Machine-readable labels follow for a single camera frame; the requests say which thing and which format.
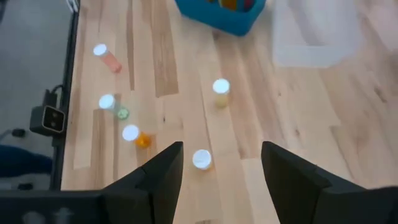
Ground large amber bottle tan capsules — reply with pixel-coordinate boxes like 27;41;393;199
217;0;239;11

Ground blue plastic bin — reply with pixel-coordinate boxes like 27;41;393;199
174;0;267;37

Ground clear plastic bin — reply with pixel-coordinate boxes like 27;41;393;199
272;0;366;68

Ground person's leg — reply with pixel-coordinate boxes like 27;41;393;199
0;144;53;179

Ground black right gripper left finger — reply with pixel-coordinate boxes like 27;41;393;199
101;141;185;224

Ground amber bottle orange pills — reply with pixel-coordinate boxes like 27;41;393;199
121;124;152;149

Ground pale clear bottle white cap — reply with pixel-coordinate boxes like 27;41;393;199
212;78;231;109

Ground amber pill bottle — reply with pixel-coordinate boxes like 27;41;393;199
192;149;214;171

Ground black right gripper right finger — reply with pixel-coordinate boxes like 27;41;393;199
260;141;346;224

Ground black table-edge camera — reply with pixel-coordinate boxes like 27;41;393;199
29;89;67;137

